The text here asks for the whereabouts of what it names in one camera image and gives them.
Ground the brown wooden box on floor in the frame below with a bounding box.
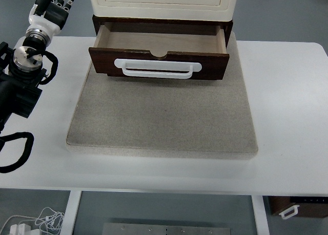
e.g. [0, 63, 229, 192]
[268, 196, 327, 218]

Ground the grey metal plate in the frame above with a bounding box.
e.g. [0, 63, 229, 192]
[102, 223, 231, 235]

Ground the white cable bundle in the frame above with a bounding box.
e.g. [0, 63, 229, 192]
[0, 207, 65, 235]

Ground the white power adapter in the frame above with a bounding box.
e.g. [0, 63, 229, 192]
[9, 223, 31, 235]

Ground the grey felt pad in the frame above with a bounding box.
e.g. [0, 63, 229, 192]
[66, 34, 258, 159]

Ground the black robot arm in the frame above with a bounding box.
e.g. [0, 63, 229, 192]
[1, 0, 74, 129]

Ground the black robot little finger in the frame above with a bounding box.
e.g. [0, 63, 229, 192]
[64, 0, 74, 12]

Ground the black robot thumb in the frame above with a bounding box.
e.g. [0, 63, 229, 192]
[34, 0, 51, 16]

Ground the white drawer handle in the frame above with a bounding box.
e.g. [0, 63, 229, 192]
[114, 58, 202, 79]

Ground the white handle on floor box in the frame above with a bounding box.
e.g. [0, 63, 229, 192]
[279, 205, 300, 220]

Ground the white table leg right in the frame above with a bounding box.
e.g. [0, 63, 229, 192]
[251, 195, 270, 235]

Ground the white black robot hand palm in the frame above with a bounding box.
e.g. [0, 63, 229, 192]
[25, 2, 71, 42]

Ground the dark wooden drawer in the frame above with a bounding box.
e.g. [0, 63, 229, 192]
[89, 23, 230, 80]

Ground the white table leg left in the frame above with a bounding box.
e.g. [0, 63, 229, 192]
[59, 190, 82, 235]

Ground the white table leg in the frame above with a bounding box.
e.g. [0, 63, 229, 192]
[251, 195, 270, 235]
[59, 190, 82, 235]

